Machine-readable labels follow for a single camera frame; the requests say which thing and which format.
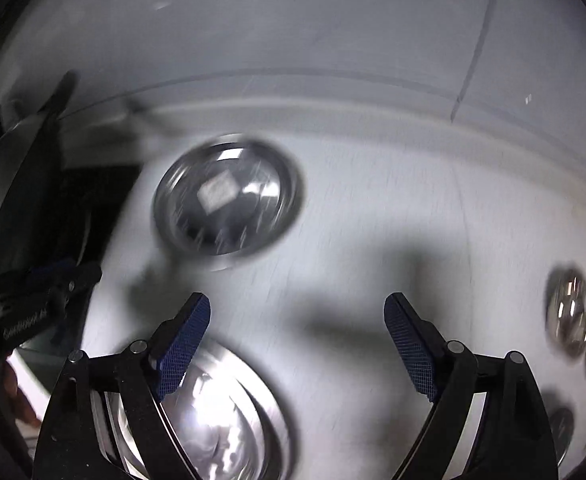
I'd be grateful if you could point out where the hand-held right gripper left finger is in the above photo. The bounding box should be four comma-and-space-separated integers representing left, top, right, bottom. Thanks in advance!
33, 292, 211, 480

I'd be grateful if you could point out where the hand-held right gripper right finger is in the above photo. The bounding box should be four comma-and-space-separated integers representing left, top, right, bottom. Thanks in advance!
383, 292, 558, 480

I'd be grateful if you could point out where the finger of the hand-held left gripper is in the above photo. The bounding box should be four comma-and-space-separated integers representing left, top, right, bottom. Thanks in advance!
0, 258, 102, 311

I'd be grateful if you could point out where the deep steel plate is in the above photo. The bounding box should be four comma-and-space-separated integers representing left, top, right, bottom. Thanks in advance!
90, 340, 295, 480

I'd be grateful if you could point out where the stack of steel bowls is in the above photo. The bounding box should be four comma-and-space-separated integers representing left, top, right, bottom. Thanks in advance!
0, 72, 104, 411

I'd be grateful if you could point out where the steel bowl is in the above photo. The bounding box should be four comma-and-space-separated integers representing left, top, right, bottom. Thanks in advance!
152, 133, 305, 272

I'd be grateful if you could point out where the person's left hand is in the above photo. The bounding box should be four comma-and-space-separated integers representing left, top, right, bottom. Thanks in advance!
0, 357, 41, 428

